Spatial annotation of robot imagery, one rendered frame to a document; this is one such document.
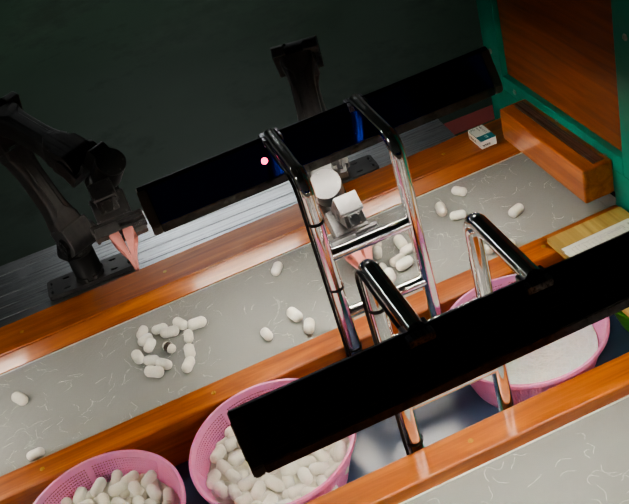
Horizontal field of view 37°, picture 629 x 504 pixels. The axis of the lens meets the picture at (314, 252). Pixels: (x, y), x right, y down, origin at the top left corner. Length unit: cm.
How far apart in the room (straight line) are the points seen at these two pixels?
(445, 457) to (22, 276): 125
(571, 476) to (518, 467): 7
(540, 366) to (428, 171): 59
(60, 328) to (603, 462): 105
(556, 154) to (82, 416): 97
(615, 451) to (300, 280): 70
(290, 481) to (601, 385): 48
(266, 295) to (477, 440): 58
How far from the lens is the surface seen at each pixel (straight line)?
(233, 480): 150
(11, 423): 181
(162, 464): 155
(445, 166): 198
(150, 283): 192
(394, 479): 139
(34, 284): 227
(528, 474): 140
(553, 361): 156
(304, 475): 146
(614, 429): 144
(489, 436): 141
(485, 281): 129
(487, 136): 202
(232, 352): 171
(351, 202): 167
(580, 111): 182
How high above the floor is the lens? 182
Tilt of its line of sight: 35 degrees down
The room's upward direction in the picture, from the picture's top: 18 degrees counter-clockwise
